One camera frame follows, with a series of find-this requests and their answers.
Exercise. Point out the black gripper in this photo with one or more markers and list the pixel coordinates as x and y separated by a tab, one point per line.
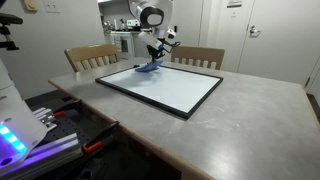
155	53

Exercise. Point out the blue microfiber towel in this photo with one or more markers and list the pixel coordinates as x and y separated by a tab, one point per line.
149	66

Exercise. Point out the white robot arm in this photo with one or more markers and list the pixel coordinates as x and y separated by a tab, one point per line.
157	15

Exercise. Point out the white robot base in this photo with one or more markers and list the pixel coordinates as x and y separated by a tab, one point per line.
20	130

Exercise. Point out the black framed whiteboard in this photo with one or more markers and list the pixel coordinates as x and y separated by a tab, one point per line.
176	91

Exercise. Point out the white kitchen stove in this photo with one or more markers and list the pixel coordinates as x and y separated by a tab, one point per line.
124	43

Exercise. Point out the right wooden chair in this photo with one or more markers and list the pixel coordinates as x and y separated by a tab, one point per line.
198	55

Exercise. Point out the wooden chair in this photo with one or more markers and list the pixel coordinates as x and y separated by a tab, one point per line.
102	54
198	55

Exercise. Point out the left wooden chair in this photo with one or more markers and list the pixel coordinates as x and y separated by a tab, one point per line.
102	54

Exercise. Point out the black orange bar clamp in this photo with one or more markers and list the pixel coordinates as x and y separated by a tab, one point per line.
96	143

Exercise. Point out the black red bar clamp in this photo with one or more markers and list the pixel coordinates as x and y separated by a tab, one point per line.
75	104

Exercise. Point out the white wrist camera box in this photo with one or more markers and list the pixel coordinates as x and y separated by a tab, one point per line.
149	40

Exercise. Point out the silver door handle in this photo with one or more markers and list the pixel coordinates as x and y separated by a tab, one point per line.
254	32

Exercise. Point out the aluminium extrusion rail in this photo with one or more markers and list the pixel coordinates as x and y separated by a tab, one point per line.
46	158

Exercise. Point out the beige wall thermostat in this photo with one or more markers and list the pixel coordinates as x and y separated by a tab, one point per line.
30	5

